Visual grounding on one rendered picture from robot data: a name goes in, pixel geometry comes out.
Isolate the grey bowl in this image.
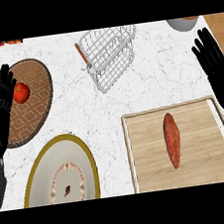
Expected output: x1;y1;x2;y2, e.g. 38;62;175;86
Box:
166;16;201;35

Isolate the white wire tiered basket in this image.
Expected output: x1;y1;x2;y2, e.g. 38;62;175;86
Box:
72;24;145;97

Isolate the orange-brown sweet potato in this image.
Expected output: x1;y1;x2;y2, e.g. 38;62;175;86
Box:
161;110;185;171

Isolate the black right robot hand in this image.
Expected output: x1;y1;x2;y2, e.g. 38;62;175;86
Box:
188;25;224;118

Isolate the red object at edge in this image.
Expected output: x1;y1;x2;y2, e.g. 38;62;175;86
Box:
0;39;25;47

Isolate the wooden tray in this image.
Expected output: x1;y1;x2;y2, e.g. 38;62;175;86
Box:
119;93;224;195

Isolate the red tomato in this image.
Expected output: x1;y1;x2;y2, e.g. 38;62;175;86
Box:
11;81;33;106

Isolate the white plate with gold rim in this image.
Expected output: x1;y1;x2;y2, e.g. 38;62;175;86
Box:
15;130;102;209

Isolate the brown patterned round placemat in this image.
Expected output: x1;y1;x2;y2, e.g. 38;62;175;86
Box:
0;56;61;150

